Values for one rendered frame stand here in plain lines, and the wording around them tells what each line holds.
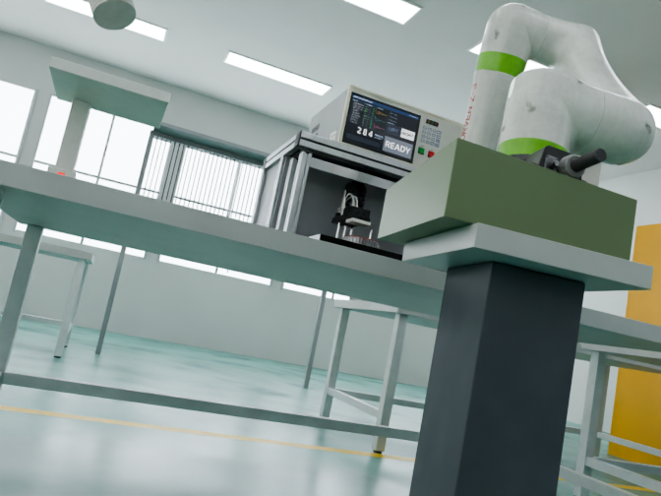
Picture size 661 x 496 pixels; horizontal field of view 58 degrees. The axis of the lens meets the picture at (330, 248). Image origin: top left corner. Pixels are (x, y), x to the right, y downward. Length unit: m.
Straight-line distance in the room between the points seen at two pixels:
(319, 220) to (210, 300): 6.20
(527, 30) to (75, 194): 1.09
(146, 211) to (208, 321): 6.80
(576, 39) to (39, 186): 1.23
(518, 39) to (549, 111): 0.41
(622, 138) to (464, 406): 0.58
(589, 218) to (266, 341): 7.41
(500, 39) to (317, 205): 0.79
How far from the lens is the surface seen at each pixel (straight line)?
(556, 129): 1.17
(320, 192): 1.98
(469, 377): 1.02
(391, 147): 1.98
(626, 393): 5.60
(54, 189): 1.35
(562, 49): 1.58
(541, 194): 1.02
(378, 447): 3.12
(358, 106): 1.96
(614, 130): 1.24
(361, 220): 1.77
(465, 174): 0.96
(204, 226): 1.35
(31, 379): 2.29
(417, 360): 9.20
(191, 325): 8.08
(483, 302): 1.02
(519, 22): 1.56
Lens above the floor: 0.54
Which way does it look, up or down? 8 degrees up
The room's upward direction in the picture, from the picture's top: 11 degrees clockwise
